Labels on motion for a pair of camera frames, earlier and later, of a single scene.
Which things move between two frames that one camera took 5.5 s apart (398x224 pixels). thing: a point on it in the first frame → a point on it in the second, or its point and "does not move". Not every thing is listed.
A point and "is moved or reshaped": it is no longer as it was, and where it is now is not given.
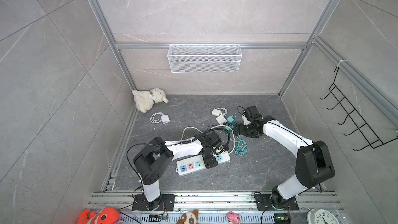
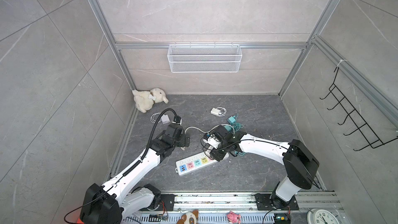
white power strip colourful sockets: (189, 165) does not move
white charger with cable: (217, 112) does not move
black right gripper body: (246, 130) → (219, 152)
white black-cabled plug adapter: (221, 120) is moved or reshaped
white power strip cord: (217, 126) is moved or reshaped
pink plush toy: (233, 218) does not move
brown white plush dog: (190, 218) does not move
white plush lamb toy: (145, 100) does not move
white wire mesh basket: (203, 58) does not move
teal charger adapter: (230, 119) does not move
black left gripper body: (211, 159) → (182, 141)
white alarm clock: (321, 216) does not move
